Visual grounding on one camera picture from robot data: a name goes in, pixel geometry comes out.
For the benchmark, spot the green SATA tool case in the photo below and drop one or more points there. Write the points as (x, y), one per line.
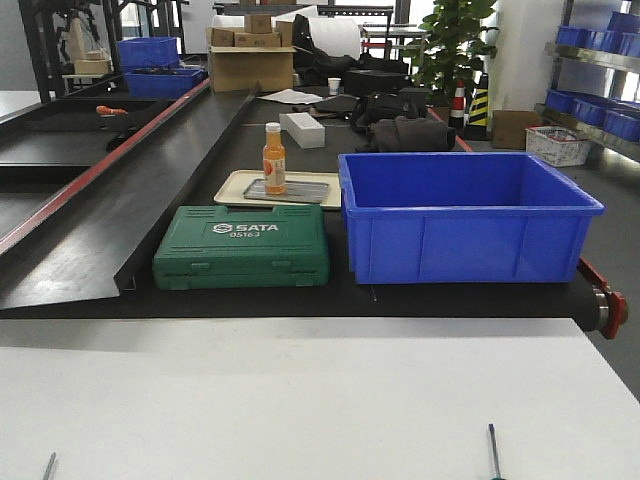
(209, 247)

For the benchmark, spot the metal storage shelf rack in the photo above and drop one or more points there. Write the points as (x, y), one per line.
(594, 75)

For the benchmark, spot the brown cardboard box on floor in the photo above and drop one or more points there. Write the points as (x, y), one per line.
(508, 130)

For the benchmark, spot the beige plastic tray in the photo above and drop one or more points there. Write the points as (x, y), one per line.
(231, 193)

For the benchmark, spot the white wire basket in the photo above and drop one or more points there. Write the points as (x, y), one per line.
(557, 146)

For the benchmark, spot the white paper cup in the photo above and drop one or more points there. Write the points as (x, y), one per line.
(333, 85)

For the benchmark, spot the black bag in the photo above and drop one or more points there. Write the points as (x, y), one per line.
(380, 106)

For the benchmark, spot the small metal tray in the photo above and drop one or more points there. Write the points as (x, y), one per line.
(295, 192)

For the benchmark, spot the green potted plant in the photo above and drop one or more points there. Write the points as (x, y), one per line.
(458, 43)

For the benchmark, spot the blue crate far lower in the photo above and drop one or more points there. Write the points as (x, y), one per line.
(156, 86)

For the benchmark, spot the blue crate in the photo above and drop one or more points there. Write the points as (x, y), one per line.
(156, 86)
(148, 52)

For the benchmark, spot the red white traffic cone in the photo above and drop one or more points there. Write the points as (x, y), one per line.
(457, 111)

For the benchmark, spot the orange handled tool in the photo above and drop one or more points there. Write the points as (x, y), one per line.
(103, 110)

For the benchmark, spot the white foam block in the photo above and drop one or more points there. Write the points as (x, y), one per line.
(307, 132)

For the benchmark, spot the black yellow traffic cone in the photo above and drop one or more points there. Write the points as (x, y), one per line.
(476, 126)

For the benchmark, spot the large cardboard box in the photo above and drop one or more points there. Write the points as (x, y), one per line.
(241, 68)

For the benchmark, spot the orange juice bottle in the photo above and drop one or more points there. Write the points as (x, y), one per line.
(274, 160)

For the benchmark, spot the dark cloth bundle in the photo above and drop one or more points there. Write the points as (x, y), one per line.
(409, 135)

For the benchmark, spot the red conveyor end bracket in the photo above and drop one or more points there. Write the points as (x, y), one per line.
(612, 305)

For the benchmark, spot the blue crate far upper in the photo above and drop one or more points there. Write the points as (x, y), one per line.
(148, 52)

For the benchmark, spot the large blue plastic bin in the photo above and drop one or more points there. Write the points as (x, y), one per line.
(497, 217)

